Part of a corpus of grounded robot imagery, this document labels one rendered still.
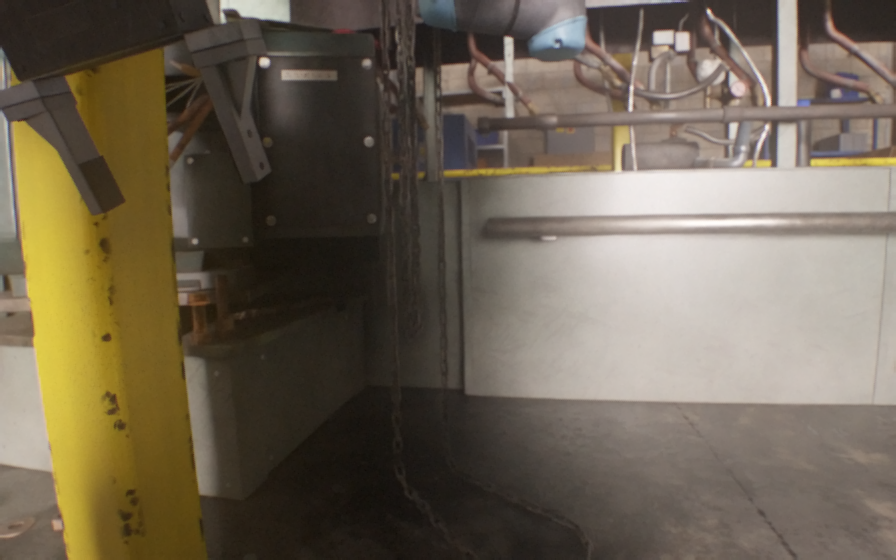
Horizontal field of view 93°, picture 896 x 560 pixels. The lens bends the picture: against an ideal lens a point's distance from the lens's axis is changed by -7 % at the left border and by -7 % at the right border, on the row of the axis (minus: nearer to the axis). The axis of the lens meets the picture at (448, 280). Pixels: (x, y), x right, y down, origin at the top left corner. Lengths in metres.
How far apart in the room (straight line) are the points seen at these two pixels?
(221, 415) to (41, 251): 0.44
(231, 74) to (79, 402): 0.34
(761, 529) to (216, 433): 0.89
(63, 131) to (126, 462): 0.30
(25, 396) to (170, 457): 0.66
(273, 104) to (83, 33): 0.54
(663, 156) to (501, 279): 0.56
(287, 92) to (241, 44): 0.56
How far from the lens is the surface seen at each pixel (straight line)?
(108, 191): 0.45
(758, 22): 1.90
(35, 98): 0.44
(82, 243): 0.51
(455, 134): 3.96
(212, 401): 0.88
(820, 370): 1.47
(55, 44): 0.40
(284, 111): 0.89
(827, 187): 1.42
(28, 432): 1.24
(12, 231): 1.05
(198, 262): 0.90
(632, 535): 0.81
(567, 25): 0.66
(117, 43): 0.37
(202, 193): 0.84
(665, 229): 1.18
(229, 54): 0.35
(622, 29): 1.78
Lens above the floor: 0.46
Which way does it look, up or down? 6 degrees down
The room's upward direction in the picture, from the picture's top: 1 degrees counter-clockwise
